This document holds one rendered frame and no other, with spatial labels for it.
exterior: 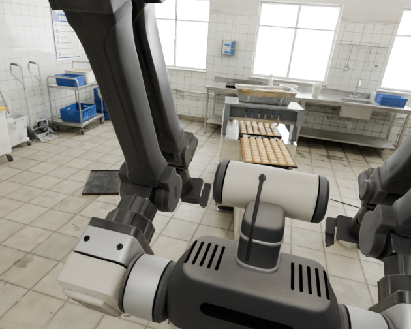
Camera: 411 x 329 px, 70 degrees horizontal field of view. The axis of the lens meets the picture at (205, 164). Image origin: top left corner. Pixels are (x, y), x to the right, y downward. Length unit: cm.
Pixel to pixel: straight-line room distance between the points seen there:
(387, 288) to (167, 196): 37
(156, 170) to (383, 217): 37
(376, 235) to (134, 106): 42
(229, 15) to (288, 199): 579
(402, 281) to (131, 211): 41
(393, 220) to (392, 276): 8
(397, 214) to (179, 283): 34
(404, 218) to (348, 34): 563
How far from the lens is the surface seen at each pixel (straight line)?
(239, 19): 610
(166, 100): 54
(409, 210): 53
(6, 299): 259
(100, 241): 48
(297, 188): 43
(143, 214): 53
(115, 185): 370
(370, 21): 614
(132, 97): 42
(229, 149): 290
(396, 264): 54
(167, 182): 54
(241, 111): 288
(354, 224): 75
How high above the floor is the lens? 175
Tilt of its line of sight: 24 degrees down
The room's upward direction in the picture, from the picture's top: 4 degrees clockwise
